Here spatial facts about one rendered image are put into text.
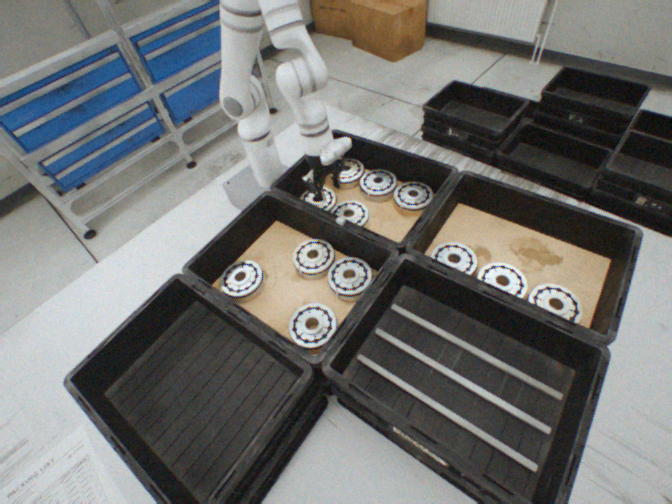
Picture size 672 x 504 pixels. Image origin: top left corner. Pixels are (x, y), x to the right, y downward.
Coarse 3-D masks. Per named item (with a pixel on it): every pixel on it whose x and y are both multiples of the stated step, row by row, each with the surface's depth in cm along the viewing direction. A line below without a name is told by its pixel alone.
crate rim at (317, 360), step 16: (272, 192) 89; (304, 208) 85; (336, 224) 80; (368, 240) 76; (192, 272) 77; (384, 272) 71; (208, 288) 74; (368, 288) 69; (256, 320) 68; (272, 336) 65; (336, 336) 64; (304, 352) 62; (320, 352) 62
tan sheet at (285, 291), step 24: (264, 240) 93; (288, 240) 92; (264, 264) 88; (288, 264) 87; (216, 288) 86; (264, 288) 84; (288, 288) 83; (312, 288) 82; (264, 312) 80; (288, 312) 79; (336, 312) 78; (288, 336) 76
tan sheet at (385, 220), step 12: (336, 192) 101; (348, 192) 101; (360, 192) 100; (372, 204) 96; (384, 204) 96; (372, 216) 94; (384, 216) 93; (396, 216) 93; (408, 216) 92; (372, 228) 91; (384, 228) 91; (396, 228) 90; (408, 228) 90; (396, 240) 88
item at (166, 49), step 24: (216, 0) 214; (168, 24) 201; (192, 24) 211; (216, 24) 220; (144, 48) 198; (168, 48) 206; (192, 48) 218; (216, 48) 229; (168, 72) 214; (216, 72) 237; (168, 96) 221; (192, 96) 233; (216, 96) 247
